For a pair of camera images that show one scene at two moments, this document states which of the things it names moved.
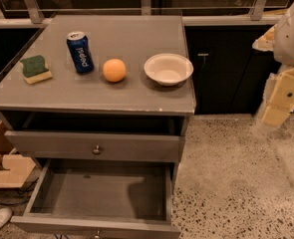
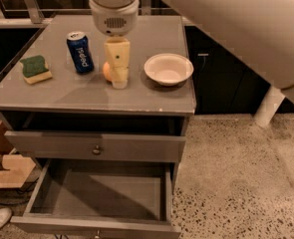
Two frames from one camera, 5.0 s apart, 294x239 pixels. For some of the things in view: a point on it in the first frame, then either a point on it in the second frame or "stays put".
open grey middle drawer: x=101 y=199 stays put
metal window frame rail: x=33 y=17 stays put
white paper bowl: x=168 y=68 stays put
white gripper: x=292 y=37 -> x=115 y=20
